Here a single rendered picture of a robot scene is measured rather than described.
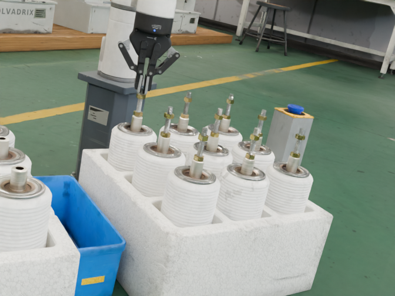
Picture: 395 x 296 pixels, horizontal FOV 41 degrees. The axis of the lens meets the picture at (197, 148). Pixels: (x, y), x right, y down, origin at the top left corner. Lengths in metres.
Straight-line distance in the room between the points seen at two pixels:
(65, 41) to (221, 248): 2.51
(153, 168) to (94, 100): 0.39
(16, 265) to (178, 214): 0.29
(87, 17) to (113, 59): 2.27
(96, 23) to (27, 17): 0.61
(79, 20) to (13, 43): 0.72
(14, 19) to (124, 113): 1.86
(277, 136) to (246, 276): 0.42
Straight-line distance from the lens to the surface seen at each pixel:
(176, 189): 0.90
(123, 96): 1.28
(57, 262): 0.77
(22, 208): 0.75
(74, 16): 3.63
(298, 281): 1.14
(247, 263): 1.00
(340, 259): 1.36
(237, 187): 0.96
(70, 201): 1.17
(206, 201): 0.90
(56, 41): 3.24
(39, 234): 0.78
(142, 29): 1.04
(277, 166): 1.07
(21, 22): 3.12
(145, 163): 0.99
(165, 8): 1.03
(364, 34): 6.11
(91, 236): 1.07
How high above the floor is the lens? 0.58
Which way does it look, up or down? 18 degrees down
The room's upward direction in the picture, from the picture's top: 12 degrees clockwise
